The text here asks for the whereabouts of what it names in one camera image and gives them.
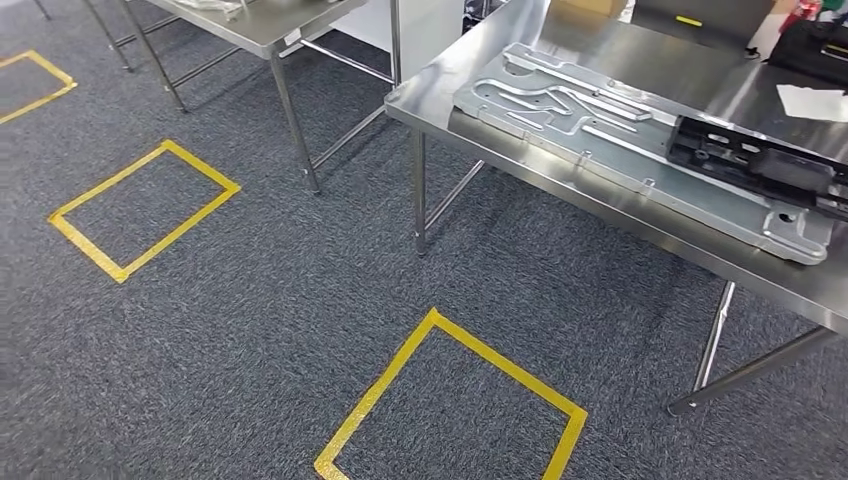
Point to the clear plastic bag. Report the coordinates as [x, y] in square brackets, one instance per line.
[208, 5]

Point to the white paper sheet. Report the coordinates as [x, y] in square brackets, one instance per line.
[815, 102]

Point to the white cabinet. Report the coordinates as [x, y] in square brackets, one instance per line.
[430, 33]

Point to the black carrying case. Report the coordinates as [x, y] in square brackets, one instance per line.
[802, 53]

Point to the cardboard box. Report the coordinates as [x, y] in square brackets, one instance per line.
[590, 5]

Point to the stamped sheet metal panel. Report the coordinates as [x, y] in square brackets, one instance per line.
[629, 166]

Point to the black plastic plate frame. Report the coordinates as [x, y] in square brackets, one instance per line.
[782, 172]

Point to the red soda can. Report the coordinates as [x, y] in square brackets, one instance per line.
[798, 13]

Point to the grey laptop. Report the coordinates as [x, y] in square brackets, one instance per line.
[715, 13]

